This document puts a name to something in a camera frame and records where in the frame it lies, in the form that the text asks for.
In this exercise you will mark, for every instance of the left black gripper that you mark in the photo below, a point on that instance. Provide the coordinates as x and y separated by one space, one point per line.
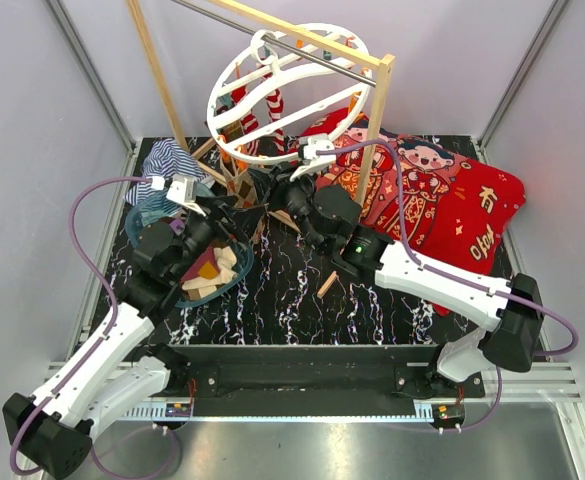
243 222

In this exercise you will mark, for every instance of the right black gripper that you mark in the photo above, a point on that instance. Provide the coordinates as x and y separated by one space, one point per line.
271 191

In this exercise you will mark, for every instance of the white round sock hanger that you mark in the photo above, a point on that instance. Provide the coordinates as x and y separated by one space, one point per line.
263 71

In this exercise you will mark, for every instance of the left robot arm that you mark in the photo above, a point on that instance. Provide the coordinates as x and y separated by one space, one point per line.
54 428

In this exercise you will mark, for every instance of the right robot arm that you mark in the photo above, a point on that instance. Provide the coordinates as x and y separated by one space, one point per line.
504 312

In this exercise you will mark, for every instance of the pile of socks in basket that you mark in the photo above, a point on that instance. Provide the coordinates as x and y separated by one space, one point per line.
215 268

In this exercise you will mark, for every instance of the red white striped sock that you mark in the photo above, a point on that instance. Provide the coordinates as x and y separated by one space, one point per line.
275 105
248 122

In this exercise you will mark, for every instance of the blue plastic basket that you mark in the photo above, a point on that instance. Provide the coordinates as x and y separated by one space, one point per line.
237 272

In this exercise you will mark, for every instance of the brown beige striped sock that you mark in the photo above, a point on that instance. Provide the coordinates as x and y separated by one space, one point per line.
233 130

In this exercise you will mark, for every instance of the blue striped cloth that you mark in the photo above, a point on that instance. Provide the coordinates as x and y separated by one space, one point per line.
165 159

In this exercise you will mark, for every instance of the red cartoon blanket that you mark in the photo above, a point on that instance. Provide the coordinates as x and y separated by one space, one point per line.
450 207

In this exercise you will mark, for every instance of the metal hanging rod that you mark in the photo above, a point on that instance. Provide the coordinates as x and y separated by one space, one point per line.
270 39

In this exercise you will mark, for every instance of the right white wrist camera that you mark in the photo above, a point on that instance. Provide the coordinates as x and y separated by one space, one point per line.
316 153

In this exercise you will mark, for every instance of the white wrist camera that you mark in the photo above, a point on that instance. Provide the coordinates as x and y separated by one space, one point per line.
180 192
316 153

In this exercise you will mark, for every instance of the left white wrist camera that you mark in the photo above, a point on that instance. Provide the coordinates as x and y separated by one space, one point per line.
180 192

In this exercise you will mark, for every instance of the wooden clothes rack frame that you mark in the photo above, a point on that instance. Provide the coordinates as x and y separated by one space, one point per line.
299 36

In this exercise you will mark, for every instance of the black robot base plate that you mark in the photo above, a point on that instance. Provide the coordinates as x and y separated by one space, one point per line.
361 383

